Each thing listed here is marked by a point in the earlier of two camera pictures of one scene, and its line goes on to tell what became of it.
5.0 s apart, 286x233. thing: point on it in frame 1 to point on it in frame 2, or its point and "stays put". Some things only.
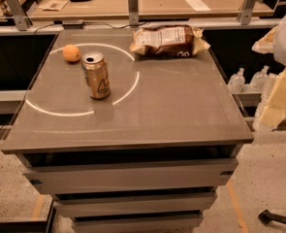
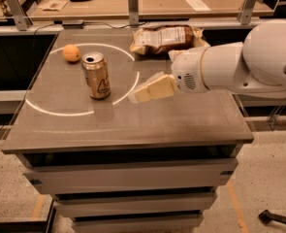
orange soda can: x=96 y=74 stays put
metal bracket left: x=21 y=20 stays put
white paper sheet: x=198 y=4 stays put
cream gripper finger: x=266 y=44 to x=173 y=53
